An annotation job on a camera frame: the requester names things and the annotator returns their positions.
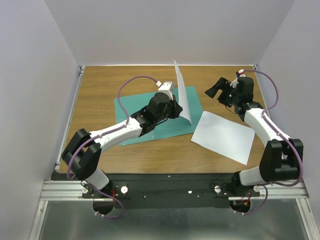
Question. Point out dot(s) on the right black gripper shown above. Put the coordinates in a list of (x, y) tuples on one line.
[(221, 84)]

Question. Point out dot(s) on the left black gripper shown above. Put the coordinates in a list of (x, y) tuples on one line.
[(176, 109)]

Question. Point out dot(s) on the white paper sheet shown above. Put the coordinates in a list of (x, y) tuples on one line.
[(182, 94), (224, 137)]

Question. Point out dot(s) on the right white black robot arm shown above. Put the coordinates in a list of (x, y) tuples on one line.
[(282, 157)]

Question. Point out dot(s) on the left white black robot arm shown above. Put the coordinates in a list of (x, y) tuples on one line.
[(82, 153)]

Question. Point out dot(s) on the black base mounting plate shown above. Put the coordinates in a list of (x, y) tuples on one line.
[(105, 206)]

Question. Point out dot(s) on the metal sheet front panel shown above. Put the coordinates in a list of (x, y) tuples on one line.
[(279, 219)]

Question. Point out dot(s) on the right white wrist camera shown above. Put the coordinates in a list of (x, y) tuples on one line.
[(240, 73)]

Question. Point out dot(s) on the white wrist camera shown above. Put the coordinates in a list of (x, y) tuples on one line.
[(240, 73), (167, 88)]

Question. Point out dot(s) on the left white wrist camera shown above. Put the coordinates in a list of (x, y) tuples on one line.
[(167, 88)]

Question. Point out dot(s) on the right table edge rail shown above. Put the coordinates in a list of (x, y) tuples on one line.
[(279, 114)]

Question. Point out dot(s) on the table edge rail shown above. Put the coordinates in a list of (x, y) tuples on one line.
[(279, 114), (69, 119)]

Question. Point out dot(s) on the left table edge rail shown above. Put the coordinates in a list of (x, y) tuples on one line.
[(69, 119)]

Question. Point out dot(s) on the aluminium extrusion rail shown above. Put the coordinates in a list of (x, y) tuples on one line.
[(282, 192)]

